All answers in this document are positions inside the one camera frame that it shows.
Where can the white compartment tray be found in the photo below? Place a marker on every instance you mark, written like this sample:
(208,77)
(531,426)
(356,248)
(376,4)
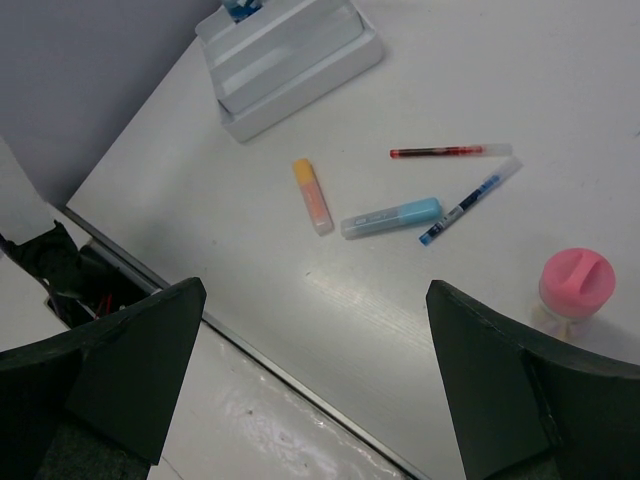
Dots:
(282,58)

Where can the blue slime jar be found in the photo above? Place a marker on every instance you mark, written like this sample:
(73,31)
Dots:
(240,10)

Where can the blue highlighter marker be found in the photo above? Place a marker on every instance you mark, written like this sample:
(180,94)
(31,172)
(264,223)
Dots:
(422,211)

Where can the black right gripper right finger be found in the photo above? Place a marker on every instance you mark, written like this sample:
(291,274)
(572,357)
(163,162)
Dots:
(525,405)

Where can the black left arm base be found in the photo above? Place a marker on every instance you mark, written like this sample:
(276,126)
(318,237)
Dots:
(83,289)

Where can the dark blue gel pen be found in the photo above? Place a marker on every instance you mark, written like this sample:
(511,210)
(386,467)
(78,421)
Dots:
(490,183)

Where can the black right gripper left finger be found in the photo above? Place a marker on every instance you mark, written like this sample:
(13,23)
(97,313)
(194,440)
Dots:
(97,401)

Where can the pink capped bottle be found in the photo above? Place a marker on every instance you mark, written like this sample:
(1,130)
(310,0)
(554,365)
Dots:
(574,285)

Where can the red ink refill pen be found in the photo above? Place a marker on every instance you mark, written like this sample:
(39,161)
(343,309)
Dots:
(477,150)

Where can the orange highlighter marker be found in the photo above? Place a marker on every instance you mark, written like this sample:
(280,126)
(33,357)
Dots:
(313,197)

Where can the silver foil cover plate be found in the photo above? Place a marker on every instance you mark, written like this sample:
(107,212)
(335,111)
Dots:
(235,420)

